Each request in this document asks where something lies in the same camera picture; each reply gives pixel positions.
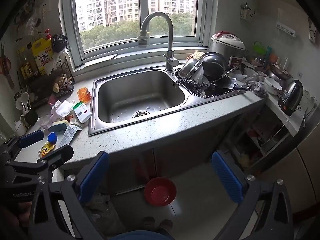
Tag black utensil holder cup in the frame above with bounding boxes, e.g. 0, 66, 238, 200
24, 108, 39, 126

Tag black wire rack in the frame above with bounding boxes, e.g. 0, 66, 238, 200
17, 58, 75, 108

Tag white paper towel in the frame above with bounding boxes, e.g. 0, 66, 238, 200
51, 100, 73, 118

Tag steel mixing bowl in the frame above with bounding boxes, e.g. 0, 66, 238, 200
177, 58, 203, 82

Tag white green medicine box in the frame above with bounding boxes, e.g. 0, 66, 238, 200
73, 101, 92, 124

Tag black scouring cloth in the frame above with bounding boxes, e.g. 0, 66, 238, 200
176, 77, 210, 96

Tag stainless steel kitchen sink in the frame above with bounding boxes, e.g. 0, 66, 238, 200
88, 67, 243, 136

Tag blue bottle cap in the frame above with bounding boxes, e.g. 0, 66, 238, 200
47, 132, 57, 145

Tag clear pink plastic bottle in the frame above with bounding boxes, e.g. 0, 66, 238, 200
37, 114, 60, 129

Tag ginger root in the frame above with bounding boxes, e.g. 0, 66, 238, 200
52, 74, 73, 93

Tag orange plastic cup wrapper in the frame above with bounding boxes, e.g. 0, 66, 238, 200
77, 87, 91, 104

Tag white ceramic bowl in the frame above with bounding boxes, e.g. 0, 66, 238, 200
264, 77, 283, 95

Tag grey gooseneck faucet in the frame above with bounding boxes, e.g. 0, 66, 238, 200
137, 11, 180, 72

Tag orange handled scissors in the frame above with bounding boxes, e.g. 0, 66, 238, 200
1, 44, 15, 89

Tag white plastic spoon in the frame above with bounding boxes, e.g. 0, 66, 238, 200
69, 118, 82, 127

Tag kitchen cleaver knife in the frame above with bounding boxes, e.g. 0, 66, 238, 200
219, 77, 251, 91

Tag red trash bin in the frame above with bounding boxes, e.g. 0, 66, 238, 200
144, 177, 177, 206

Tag black plastic bag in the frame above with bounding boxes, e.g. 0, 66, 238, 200
51, 34, 68, 53

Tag yellow yeast packet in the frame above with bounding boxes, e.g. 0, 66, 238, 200
39, 141, 55, 158

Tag white rice cooker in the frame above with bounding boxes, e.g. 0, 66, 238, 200
210, 31, 246, 67

